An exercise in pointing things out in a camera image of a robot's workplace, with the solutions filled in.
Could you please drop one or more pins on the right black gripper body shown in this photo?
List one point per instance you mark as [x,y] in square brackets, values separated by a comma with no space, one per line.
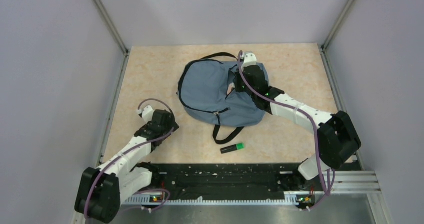
[240,85]

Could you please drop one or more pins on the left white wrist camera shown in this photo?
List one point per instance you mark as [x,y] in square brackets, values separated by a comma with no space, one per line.
[146,113]

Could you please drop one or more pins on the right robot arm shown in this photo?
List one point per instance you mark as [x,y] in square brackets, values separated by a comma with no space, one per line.
[335,136]

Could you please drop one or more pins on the blue student backpack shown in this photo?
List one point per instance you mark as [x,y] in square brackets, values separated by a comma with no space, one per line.
[207,92]

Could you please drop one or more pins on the green highlighter pen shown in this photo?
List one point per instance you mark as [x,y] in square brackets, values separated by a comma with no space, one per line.
[232,148]

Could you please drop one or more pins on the aluminium frame rail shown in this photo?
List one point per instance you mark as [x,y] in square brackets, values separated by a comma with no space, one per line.
[155,198]

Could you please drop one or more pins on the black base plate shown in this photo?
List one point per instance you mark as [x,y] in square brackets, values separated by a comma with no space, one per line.
[230,182]

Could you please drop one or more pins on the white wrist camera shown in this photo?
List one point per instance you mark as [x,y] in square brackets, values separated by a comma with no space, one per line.
[247,59]
[146,113]

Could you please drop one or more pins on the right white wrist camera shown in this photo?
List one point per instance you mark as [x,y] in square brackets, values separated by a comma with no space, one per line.
[247,59]

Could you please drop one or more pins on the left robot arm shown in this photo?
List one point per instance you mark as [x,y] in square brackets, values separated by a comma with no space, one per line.
[126,163]

